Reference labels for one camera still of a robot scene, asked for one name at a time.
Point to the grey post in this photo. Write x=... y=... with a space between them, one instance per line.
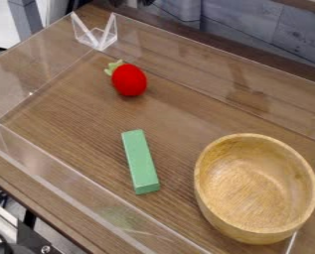
x=26 y=16

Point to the black table leg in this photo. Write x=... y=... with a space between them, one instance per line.
x=30 y=219

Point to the green rectangular block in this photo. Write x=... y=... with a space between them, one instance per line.
x=139 y=162

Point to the clear acrylic tray enclosure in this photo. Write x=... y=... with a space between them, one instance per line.
x=63 y=165

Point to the red plush fruit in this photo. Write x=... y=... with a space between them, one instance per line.
x=127 y=78

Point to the wooden bowl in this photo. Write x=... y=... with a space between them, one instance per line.
x=253 y=187

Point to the black clamp bracket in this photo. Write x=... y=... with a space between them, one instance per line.
x=31 y=242

